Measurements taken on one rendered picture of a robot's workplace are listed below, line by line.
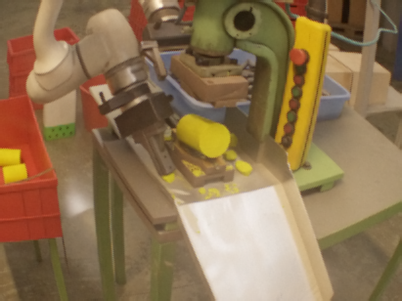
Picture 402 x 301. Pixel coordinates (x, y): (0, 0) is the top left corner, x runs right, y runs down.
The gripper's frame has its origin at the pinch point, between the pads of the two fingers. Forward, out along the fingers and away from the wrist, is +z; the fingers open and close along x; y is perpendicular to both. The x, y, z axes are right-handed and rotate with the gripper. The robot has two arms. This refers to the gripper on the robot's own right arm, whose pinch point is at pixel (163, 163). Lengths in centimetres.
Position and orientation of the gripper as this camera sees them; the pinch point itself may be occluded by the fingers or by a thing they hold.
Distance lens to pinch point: 117.3
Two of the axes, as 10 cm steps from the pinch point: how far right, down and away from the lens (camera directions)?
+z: 4.1, 9.1, 0.5
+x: -6.8, 2.7, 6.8
